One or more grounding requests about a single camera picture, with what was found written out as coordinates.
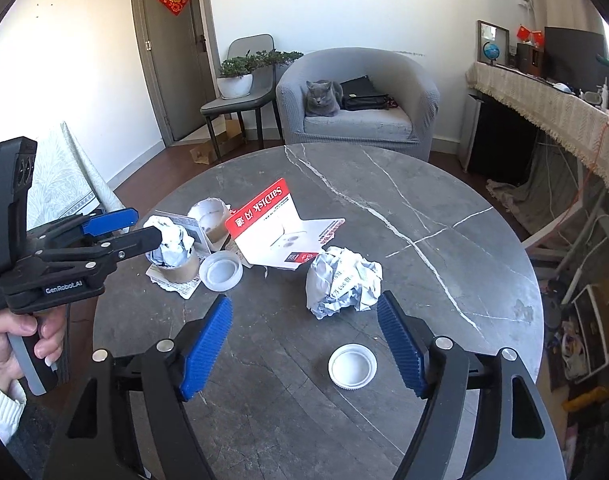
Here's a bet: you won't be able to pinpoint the black folder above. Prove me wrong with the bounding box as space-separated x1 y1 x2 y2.
341 75 378 98

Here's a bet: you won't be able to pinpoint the potted plant in white pot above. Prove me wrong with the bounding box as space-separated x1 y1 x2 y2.
217 49 304 100

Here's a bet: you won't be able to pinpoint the grey door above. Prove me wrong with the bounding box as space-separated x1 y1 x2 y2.
139 0 216 143

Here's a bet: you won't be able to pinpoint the black bag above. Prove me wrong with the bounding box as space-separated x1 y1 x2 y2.
341 92 391 112

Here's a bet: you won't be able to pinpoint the white plastic lid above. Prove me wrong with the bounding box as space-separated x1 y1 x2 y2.
328 344 377 390

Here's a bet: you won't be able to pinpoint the round grey marble table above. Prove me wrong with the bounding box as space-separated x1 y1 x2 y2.
92 142 544 480

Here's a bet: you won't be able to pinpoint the paper trash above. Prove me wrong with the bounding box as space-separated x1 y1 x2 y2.
225 178 346 271

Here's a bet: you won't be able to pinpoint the brown tape roll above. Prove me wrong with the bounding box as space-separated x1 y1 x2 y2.
152 247 200 284

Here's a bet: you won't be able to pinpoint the cream lace cloth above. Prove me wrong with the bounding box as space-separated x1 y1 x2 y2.
465 61 609 196

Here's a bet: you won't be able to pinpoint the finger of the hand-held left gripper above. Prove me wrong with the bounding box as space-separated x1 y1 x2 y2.
34 226 164 273
28 207 139 251

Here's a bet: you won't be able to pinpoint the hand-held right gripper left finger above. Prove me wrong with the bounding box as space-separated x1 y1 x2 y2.
43 294 234 480

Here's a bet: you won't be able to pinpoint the clear plastic lid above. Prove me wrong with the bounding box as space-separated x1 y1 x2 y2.
198 251 244 292

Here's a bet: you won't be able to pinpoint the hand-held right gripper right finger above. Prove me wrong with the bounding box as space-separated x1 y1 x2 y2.
377 291 568 480

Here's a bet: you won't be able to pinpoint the small paper ball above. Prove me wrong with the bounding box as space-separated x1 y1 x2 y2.
143 215 196 267

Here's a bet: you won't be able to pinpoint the grey cloth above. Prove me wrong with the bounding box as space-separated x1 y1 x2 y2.
486 145 588 233

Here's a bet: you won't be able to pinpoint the cardboard box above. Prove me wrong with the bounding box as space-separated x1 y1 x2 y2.
190 120 245 166

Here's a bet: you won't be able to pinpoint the grey armchair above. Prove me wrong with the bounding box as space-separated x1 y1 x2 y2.
276 48 440 162

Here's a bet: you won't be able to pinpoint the printed paper sheet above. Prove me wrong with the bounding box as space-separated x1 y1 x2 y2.
145 262 202 301

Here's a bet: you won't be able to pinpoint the large paper ball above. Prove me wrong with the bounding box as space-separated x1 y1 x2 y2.
305 246 384 320

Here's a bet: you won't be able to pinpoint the white storage rack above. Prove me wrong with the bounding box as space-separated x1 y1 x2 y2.
569 284 609 382

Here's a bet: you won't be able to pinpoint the grey chair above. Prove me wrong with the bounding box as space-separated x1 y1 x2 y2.
200 34 276 163

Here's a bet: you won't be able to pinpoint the picture frame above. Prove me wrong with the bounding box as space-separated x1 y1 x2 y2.
477 20 510 67

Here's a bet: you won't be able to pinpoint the white tablecloth table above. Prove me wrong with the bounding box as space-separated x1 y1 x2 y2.
27 121 128 233

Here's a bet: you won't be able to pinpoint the small printed card packaging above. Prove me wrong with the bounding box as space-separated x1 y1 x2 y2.
169 214 212 253

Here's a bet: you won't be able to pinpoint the small red flags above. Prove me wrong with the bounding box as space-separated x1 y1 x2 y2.
517 24 546 49

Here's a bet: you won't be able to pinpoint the grey cat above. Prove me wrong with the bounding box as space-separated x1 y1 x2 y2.
304 79 344 118

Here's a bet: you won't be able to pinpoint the black monitor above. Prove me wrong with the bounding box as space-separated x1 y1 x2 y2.
543 26 606 93

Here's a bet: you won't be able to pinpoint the black cabinet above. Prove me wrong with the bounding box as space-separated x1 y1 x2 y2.
459 92 538 187

